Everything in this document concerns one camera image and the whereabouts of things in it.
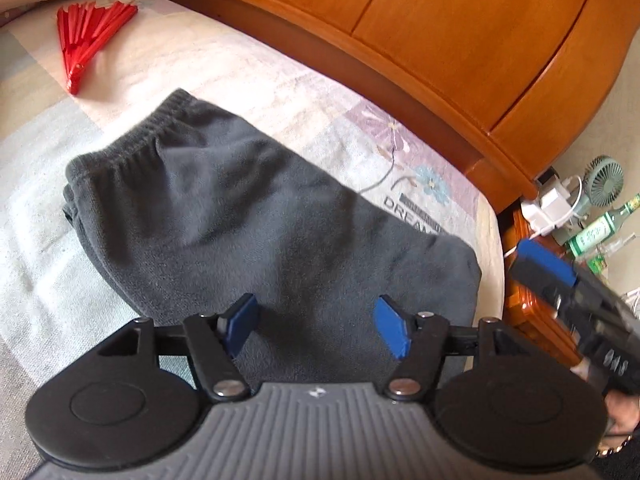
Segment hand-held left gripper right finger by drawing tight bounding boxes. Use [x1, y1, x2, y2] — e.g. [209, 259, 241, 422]
[374, 295, 526, 402]

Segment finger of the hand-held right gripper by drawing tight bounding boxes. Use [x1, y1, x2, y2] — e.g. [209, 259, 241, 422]
[509, 239, 577, 307]

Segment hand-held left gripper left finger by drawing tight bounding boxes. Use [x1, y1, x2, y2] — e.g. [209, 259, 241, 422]
[97, 293, 260, 402]

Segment dark grey pants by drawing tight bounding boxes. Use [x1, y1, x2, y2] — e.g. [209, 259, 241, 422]
[62, 89, 483, 386]

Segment person's right hand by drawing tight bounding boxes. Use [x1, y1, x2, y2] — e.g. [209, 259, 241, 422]
[605, 392, 640, 436]

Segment wooden nightstand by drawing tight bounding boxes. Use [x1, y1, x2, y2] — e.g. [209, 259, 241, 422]
[500, 207, 586, 367]

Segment white charger plug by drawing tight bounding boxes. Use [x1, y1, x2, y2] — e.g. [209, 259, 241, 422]
[520, 175, 585, 237]

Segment green glass bottle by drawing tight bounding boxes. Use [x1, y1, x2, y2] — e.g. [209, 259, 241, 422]
[567, 192, 640, 259]

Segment small desk fan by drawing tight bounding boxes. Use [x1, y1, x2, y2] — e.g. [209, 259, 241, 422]
[582, 156, 626, 209]

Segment bed with pastel patchwork sheet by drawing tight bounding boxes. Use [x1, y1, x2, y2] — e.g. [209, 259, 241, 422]
[0, 0, 506, 466]

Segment wooden bed headboard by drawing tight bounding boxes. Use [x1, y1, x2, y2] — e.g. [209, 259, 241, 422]
[115, 0, 632, 201]

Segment red folding fan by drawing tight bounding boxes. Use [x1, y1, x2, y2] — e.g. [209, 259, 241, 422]
[56, 1, 139, 96]

